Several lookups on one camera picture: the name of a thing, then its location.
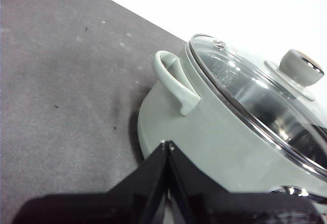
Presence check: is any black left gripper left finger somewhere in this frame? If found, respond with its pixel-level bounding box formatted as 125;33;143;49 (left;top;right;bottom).
11;141;169;224

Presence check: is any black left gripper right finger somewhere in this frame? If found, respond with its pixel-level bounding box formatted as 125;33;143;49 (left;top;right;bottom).
166;144;323;224

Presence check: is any glass lid with green knob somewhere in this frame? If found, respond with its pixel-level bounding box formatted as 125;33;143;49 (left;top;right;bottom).
187;33;327;184

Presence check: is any pale green electric cooking pot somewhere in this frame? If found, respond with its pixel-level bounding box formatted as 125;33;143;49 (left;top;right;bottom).
137;39;327;206

